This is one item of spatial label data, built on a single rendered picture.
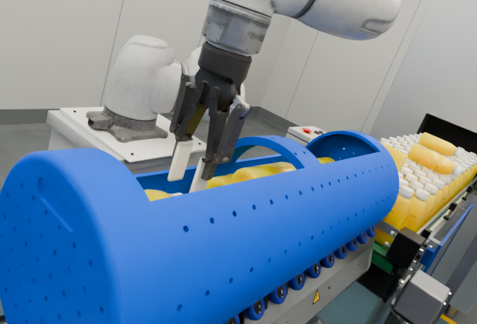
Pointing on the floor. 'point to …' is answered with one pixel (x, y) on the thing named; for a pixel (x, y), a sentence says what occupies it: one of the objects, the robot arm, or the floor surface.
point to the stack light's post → (461, 273)
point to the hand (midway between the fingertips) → (190, 170)
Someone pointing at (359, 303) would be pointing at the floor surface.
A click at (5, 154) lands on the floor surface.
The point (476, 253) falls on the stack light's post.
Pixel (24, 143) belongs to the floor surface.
